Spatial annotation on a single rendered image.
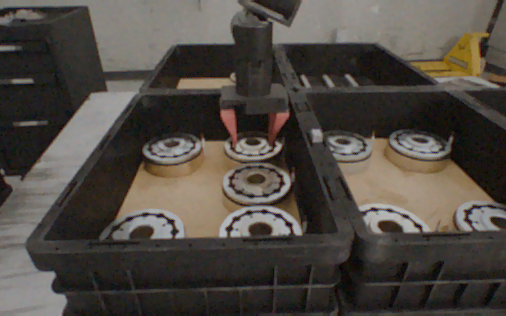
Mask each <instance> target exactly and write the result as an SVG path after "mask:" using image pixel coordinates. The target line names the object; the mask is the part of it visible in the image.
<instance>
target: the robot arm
mask: <svg viewBox="0 0 506 316"><path fill-rule="evenodd" d="M302 1H303V0H237V2H238V4H239V5H241V6H242V7H243V8H242V10H241V11H239V12H236V13H235V15H234V17H233V18H232V19H231V21H230V33H231V34H232V37H233V40H234V41H235V85H223V86H221V95H222V97H220V108H221V116H222V119H223V121H224V124H225V125H226V127H227V128H228V130H229V132H230V134H231V137H232V140H233V144H234V147H235V148H236V131H235V113H234V106H240V105H244V112H245V114H263V113H269V143H270V145H273V142H274V139H275V138H276V135H277V134H278V132H279V129H280V128H281V127H282V125H283V124H284V122H285V120H286V119H287V117H289V106H287V104H288V95H287V94H286V92H285V91H284V88H283V87H282V85H281V84H271V82H272V56H273V30H274V23H273V22H271V21H268V18H269V19H272V20H274V21H275V22H277V23H280V24H282V25H285V26H286V27H288V28H290V26H291V24H292V23H293V21H294V19H295V18H296V13H297V12H298V10H299V8H300V7H301V2H302ZM259 5H260V6H259ZM261 6H262V7H261ZM275 12H276V13H278V14H279V15H281V16H283V18H282V17H280V16H279V15H278V14H276V13H275Z"/></svg>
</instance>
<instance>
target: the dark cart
mask: <svg viewBox="0 0 506 316"><path fill-rule="evenodd" d="M29 9H31V10H32V11H33V12H34V13H35V11H38V12H41V13H46V14H48V15H47V16H45V18H46V19H33V20H26V21H22V22H23V23H22V24H0V161H1V163H2V170H3V172H4V174H5V176H6V177H18V176H21V178H19V179H18V180H21V182H22V181H23V180H24V178H25V177H26V175H27V174H28V173H29V171H30V170H31V169H32V168H33V167H34V166H35V164H36V162H37V161H39V160H40V157H41V156H43V154H44V153H45V151H46V150H47V149H48V148H49V147H50V145H51V144H52V143H53V141H54V140H55V139H56V137H57V136H58V135H59V134H60V133H61V131H62V130H63V128H65V127H66V126H67V123H69V122H70V120H71V119H72V117H73V116H74V115H75V114H76V113H77V112H78V110H79V109H80V107H81V106H83V103H84V102H85V101H86V100H87V99H88V97H89V95H91V94H92V93H100V92H108V89H107V85H106V82H105V74H104V71H103V67H102V63H101V60H100V57H99V49H98V46H97V41H96V38H95V35H94V27H93V24H92V20H91V16H90V13H89V6H44V7H6V8H0V17H4V18H5V15H6V14H7V16H8V14H9V13H10V12H13V13H15V14H16V13H17V11H20V10H26V11H29Z"/></svg>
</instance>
